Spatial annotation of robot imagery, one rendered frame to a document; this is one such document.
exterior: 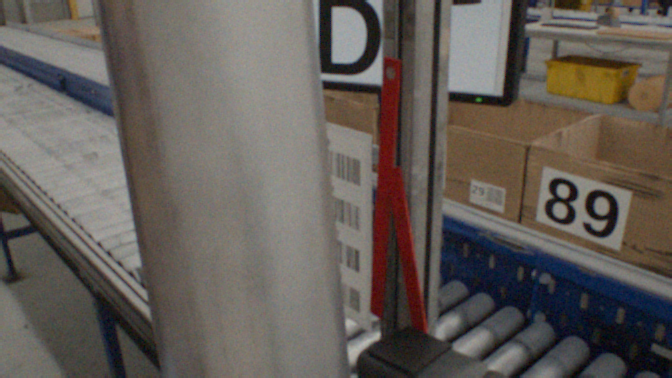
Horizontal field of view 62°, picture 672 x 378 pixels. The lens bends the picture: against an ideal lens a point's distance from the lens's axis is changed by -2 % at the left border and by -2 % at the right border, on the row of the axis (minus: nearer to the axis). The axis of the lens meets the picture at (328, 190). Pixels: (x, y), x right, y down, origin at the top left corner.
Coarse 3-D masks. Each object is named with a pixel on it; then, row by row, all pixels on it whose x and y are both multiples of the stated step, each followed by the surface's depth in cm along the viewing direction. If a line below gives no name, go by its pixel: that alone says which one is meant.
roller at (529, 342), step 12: (540, 324) 103; (516, 336) 101; (528, 336) 100; (540, 336) 101; (552, 336) 102; (504, 348) 98; (516, 348) 97; (528, 348) 98; (540, 348) 100; (492, 360) 95; (504, 360) 95; (516, 360) 96; (528, 360) 97; (504, 372) 93; (516, 372) 95
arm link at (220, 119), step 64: (128, 0) 19; (192, 0) 19; (256, 0) 19; (128, 64) 20; (192, 64) 19; (256, 64) 20; (128, 128) 21; (192, 128) 20; (256, 128) 20; (320, 128) 23; (128, 192) 23; (192, 192) 20; (256, 192) 21; (320, 192) 23; (192, 256) 21; (256, 256) 21; (320, 256) 23; (192, 320) 22; (256, 320) 21; (320, 320) 23
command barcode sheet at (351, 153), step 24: (336, 144) 51; (360, 144) 48; (336, 168) 51; (360, 168) 49; (336, 192) 52; (360, 192) 50; (336, 216) 53; (360, 216) 51; (360, 240) 52; (360, 264) 53; (360, 288) 54; (360, 312) 55
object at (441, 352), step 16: (384, 336) 49; (400, 336) 48; (416, 336) 48; (432, 336) 47; (368, 352) 47; (384, 352) 46; (400, 352) 46; (416, 352) 45; (432, 352) 45; (448, 352) 45; (368, 368) 46; (384, 368) 45; (400, 368) 44; (416, 368) 43; (432, 368) 44; (448, 368) 43; (464, 368) 43; (480, 368) 43
